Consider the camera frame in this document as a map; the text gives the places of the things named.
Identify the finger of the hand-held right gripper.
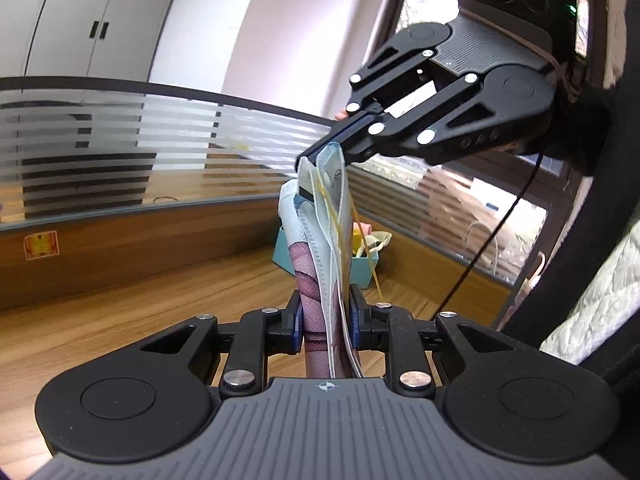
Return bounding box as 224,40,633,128
327,72,488,163
298,35,436,159

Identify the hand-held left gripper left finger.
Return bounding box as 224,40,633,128
140,290,304,395

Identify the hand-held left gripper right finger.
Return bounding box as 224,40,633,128
348,285,526,396

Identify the yellow rubber band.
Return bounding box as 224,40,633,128
312,172,383,306

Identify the teal hexagonal box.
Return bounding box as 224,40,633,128
271,225,381,291

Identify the floral white shopping bag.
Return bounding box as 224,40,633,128
277,142,363,380

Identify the person's right forearm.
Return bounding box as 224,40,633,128
542,0,640,178

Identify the pile of folded colourful bags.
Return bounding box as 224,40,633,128
350,220,393,258

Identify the person's white quilted jacket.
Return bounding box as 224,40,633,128
540,240,640,366

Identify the red and yellow sticker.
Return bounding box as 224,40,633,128
23,230,60,261

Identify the grey metal cabinet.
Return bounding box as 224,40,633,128
0,0,177,83

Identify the black braided cable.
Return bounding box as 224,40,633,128
436,147,547,317

